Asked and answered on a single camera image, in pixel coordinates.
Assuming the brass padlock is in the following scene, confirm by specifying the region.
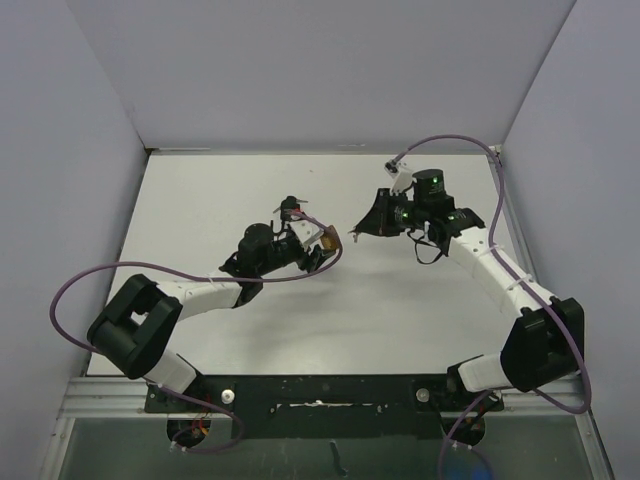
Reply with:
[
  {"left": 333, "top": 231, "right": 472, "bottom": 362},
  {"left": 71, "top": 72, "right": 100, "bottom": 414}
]
[{"left": 320, "top": 228, "right": 340, "bottom": 251}]

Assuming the black padlock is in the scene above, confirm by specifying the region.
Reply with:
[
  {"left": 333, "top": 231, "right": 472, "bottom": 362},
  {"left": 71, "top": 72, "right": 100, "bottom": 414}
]
[{"left": 273, "top": 195, "right": 306, "bottom": 222}]

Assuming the aluminium frame rail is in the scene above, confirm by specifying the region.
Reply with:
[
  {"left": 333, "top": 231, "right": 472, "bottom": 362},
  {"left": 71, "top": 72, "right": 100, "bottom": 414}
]
[{"left": 57, "top": 376, "right": 565, "bottom": 420}]

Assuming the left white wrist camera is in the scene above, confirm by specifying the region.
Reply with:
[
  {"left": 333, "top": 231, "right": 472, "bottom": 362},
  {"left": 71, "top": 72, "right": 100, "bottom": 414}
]
[{"left": 289, "top": 219, "right": 324, "bottom": 250}]

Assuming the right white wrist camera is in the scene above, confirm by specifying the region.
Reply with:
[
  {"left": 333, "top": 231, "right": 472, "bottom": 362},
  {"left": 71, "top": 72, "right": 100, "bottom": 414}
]
[{"left": 384, "top": 160, "right": 413, "bottom": 195}]

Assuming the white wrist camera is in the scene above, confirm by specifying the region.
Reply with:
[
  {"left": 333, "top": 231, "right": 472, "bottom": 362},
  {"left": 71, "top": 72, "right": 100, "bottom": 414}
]
[
  {"left": 384, "top": 160, "right": 413, "bottom": 195},
  {"left": 289, "top": 219, "right": 324, "bottom": 250}
]

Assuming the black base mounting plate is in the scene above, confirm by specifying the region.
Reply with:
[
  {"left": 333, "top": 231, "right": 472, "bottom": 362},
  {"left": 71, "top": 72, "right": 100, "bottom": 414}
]
[{"left": 144, "top": 374, "right": 477, "bottom": 439}]

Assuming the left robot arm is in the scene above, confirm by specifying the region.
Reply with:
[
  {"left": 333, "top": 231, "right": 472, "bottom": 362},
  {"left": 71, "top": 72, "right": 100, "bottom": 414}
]
[{"left": 87, "top": 220, "right": 336, "bottom": 411}]

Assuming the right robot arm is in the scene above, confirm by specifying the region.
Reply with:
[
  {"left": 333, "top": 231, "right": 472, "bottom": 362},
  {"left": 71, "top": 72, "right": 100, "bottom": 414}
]
[{"left": 352, "top": 169, "right": 584, "bottom": 409}]

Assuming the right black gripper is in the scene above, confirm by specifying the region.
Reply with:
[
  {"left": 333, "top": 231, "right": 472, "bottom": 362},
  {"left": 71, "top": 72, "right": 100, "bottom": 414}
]
[{"left": 357, "top": 188, "right": 428, "bottom": 238}]

